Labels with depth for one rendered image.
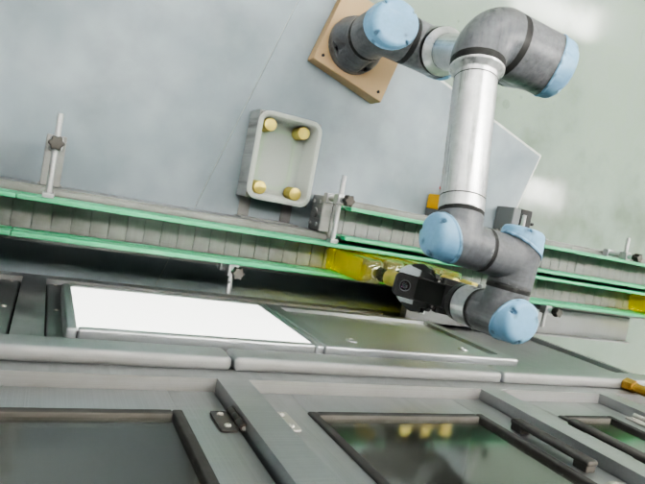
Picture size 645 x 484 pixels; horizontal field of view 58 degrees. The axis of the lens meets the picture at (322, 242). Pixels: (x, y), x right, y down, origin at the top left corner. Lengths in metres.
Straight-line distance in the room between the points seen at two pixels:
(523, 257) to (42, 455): 0.74
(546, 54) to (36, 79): 1.07
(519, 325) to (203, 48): 1.00
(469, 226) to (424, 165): 0.87
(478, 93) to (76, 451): 0.78
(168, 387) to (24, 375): 0.18
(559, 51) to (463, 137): 0.27
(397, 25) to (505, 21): 0.41
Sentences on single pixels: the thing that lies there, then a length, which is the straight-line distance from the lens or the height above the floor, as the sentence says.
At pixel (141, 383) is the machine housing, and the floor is 1.43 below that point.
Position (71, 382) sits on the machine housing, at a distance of 0.85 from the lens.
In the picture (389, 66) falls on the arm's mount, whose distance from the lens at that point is 1.69.
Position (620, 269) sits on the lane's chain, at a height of 0.88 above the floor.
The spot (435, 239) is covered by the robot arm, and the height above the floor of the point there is 1.49.
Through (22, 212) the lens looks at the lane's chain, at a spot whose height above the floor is 0.88.
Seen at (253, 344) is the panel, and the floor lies 1.32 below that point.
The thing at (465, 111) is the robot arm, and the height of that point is 1.44.
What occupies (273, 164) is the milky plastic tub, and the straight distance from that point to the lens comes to 1.55.
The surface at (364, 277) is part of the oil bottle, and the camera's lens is 1.34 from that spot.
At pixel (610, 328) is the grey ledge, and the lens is 2.27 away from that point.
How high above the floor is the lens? 2.23
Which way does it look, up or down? 64 degrees down
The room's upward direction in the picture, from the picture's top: 107 degrees clockwise
